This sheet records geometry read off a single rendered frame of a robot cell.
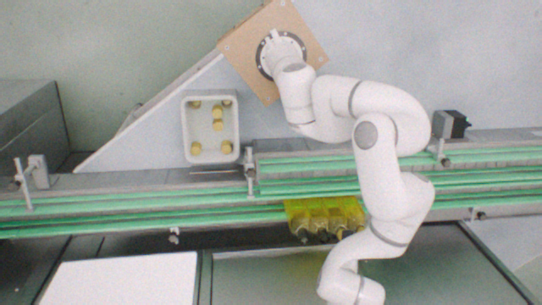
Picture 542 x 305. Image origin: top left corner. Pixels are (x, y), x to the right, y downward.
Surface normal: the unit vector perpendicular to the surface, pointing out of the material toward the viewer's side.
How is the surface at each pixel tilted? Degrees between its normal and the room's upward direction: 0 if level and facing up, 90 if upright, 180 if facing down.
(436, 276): 91
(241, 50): 5
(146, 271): 90
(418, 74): 0
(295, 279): 90
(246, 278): 90
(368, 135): 53
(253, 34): 5
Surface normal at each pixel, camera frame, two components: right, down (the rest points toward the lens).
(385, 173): -0.45, -0.03
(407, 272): 0.01, -0.92
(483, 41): 0.12, 0.40
